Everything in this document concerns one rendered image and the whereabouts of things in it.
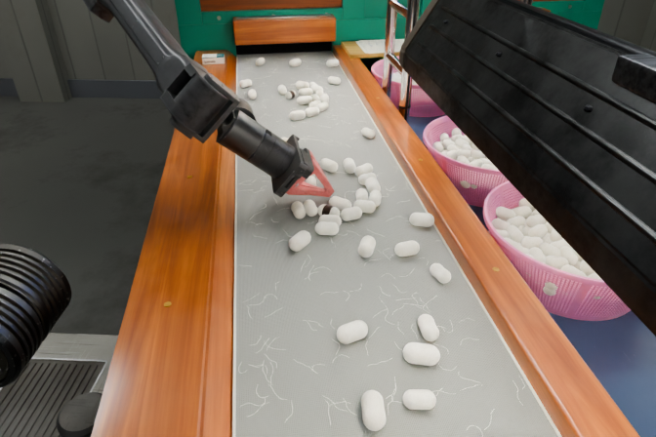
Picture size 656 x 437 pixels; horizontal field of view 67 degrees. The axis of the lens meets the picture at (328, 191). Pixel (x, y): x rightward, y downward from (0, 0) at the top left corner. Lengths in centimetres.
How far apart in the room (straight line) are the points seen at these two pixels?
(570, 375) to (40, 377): 81
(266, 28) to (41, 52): 233
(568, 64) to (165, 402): 43
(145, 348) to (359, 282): 27
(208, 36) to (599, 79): 140
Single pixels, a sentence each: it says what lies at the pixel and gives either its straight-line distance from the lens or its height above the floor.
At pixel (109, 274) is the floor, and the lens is 195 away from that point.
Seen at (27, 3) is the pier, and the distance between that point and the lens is 359.
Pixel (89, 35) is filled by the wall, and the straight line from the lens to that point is 359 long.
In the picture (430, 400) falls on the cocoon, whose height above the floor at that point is 76.
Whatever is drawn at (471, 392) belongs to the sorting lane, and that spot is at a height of 74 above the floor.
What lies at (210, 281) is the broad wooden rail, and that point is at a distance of 63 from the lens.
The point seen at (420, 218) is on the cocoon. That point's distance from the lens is 74.
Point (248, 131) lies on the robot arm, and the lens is 71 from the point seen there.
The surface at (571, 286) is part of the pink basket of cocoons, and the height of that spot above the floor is 75.
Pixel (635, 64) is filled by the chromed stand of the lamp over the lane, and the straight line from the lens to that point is 23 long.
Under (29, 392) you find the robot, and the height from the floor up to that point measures 48.
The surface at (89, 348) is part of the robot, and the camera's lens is 101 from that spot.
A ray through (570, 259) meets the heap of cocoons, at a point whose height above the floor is 74.
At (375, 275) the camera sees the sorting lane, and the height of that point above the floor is 74.
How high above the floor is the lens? 117
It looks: 31 degrees down
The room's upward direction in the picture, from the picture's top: straight up
